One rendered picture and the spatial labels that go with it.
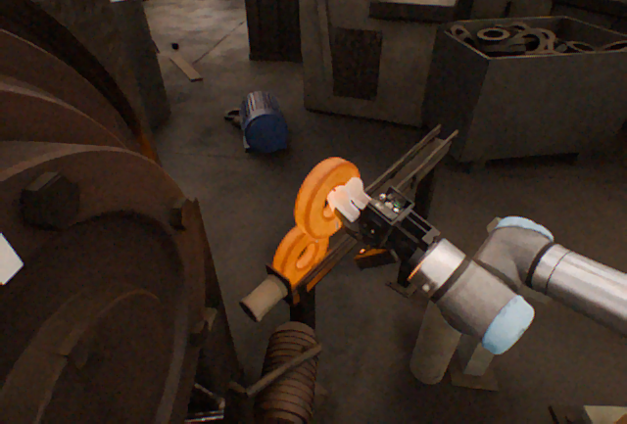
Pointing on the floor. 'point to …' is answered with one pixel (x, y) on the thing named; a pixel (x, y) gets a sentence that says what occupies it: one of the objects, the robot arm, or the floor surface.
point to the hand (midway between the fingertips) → (329, 191)
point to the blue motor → (263, 123)
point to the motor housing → (266, 405)
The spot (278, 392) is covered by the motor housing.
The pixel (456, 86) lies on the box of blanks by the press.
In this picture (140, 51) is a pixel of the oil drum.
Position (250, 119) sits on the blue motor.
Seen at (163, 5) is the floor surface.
